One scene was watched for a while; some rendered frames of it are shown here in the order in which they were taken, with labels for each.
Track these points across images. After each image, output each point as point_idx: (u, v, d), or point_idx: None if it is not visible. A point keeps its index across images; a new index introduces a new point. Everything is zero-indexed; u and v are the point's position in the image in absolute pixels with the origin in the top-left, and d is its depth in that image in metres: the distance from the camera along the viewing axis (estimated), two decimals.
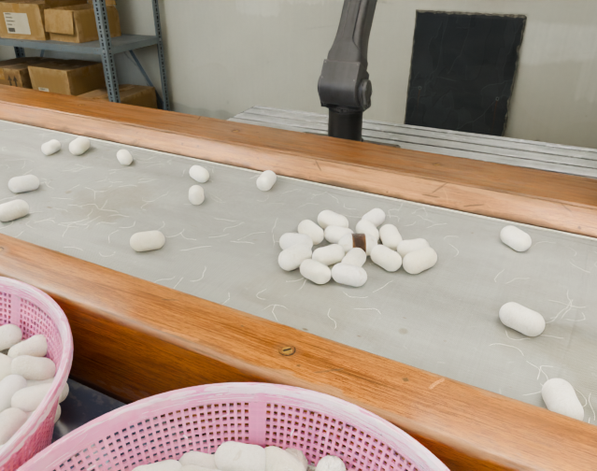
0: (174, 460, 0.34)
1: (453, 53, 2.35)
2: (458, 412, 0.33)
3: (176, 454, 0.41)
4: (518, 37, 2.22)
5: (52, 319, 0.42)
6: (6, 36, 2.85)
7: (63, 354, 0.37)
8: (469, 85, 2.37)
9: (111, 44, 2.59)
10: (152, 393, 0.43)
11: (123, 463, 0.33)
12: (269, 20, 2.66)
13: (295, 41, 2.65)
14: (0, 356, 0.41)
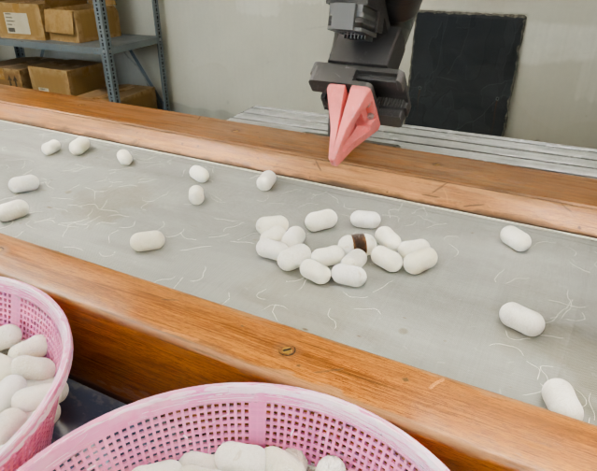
0: (174, 460, 0.34)
1: (453, 53, 2.35)
2: (458, 412, 0.33)
3: (176, 454, 0.41)
4: (518, 37, 2.22)
5: (52, 319, 0.42)
6: (6, 36, 2.85)
7: (63, 354, 0.37)
8: (469, 85, 2.37)
9: (111, 44, 2.59)
10: (152, 393, 0.43)
11: (123, 463, 0.33)
12: (269, 20, 2.66)
13: (295, 41, 2.65)
14: (0, 356, 0.41)
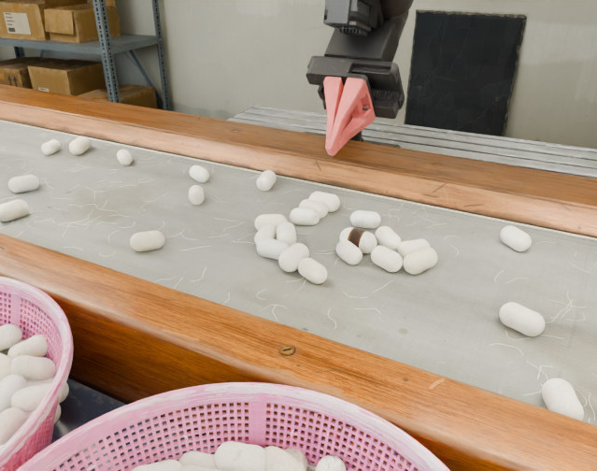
0: (174, 460, 0.34)
1: (453, 53, 2.35)
2: (458, 412, 0.33)
3: (176, 454, 0.41)
4: (518, 37, 2.22)
5: (52, 319, 0.42)
6: (6, 36, 2.85)
7: (63, 354, 0.37)
8: (469, 85, 2.37)
9: (111, 44, 2.59)
10: (152, 393, 0.43)
11: (123, 463, 0.33)
12: (269, 20, 2.66)
13: (295, 41, 2.65)
14: (0, 356, 0.41)
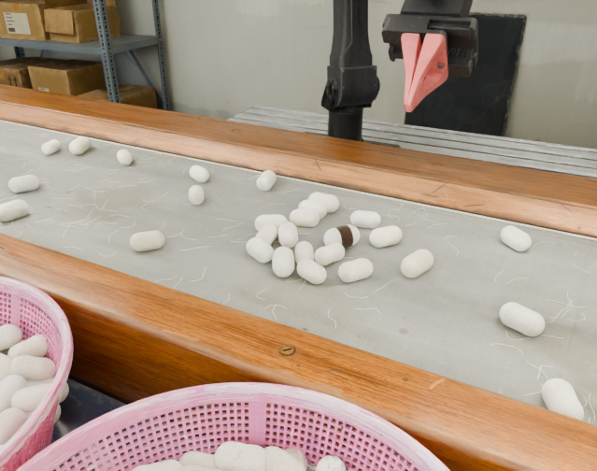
0: (174, 460, 0.34)
1: None
2: (458, 412, 0.33)
3: (176, 454, 0.41)
4: (518, 37, 2.22)
5: (52, 319, 0.42)
6: (6, 36, 2.85)
7: (63, 354, 0.37)
8: (469, 85, 2.37)
9: (111, 44, 2.59)
10: (152, 393, 0.43)
11: (123, 463, 0.33)
12: (269, 20, 2.66)
13: (295, 41, 2.65)
14: (0, 356, 0.41)
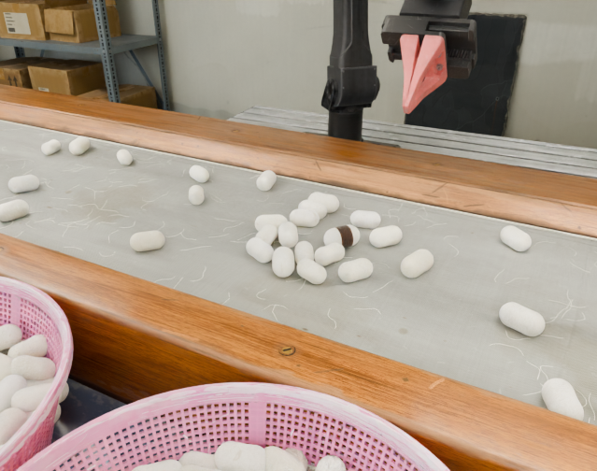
0: (174, 460, 0.34)
1: None
2: (458, 412, 0.33)
3: (176, 454, 0.41)
4: (518, 37, 2.22)
5: (52, 319, 0.42)
6: (6, 36, 2.85)
7: (63, 354, 0.37)
8: (469, 85, 2.37)
9: (111, 44, 2.59)
10: (152, 393, 0.43)
11: (123, 463, 0.33)
12: (269, 20, 2.66)
13: (295, 41, 2.65)
14: (0, 356, 0.41)
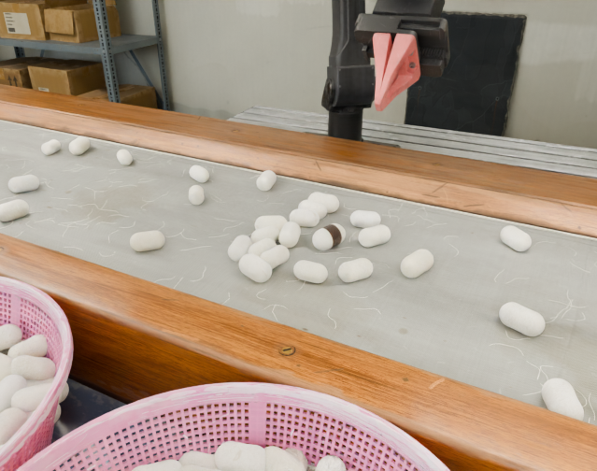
0: (174, 460, 0.34)
1: (453, 53, 2.35)
2: (458, 412, 0.33)
3: (176, 454, 0.41)
4: (518, 37, 2.22)
5: (52, 319, 0.42)
6: (6, 36, 2.85)
7: (63, 354, 0.37)
8: (469, 85, 2.37)
9: (111, 44, 2.59)
10: (152, 393, 0.43)
11: (123, 463, 0.33)
12: (269, 20, 2.66)
13: (295, 41, 2.65)
14: (0, 356, 0.41)
